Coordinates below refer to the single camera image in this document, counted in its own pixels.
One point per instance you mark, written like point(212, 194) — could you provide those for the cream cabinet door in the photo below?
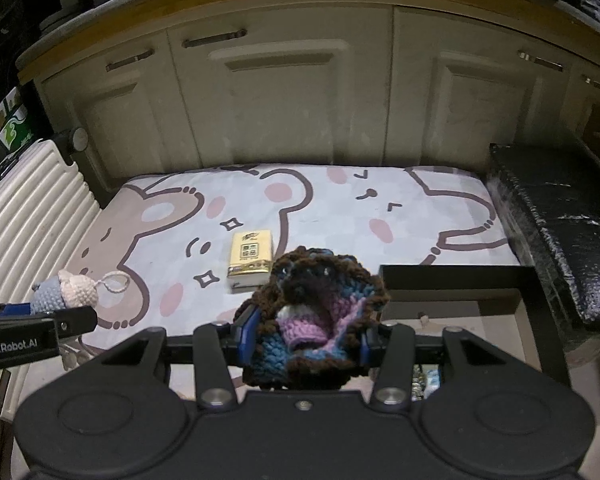
point(125, 120)
point(595, 120)
point(480, 110)
point(280, 100)

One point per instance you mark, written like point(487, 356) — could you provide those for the dark crocheted pouch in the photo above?
point(310, 300)

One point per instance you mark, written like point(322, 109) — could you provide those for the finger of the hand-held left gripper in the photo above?
point(75, 321)
point(17, 309)

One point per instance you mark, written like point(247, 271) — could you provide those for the yellow tissue pack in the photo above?
point(247, 260)

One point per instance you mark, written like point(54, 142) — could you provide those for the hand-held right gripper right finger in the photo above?
point(365, 352)

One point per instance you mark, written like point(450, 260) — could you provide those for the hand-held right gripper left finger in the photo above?
point(247, 337)

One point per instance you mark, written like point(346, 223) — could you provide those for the bear print mat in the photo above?
point(330, 210)

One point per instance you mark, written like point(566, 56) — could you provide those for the black wrapped bench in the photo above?
point(570, 220)

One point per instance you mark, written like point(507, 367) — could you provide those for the white ribbed suitcase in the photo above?
point(25, 210)

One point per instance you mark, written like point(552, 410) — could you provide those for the black box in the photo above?
point(545, 320)

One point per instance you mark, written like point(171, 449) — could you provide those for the green and white carton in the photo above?
point(12, 130)

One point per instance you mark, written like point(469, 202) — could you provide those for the blue crocheted doll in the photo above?
point(55, 295)

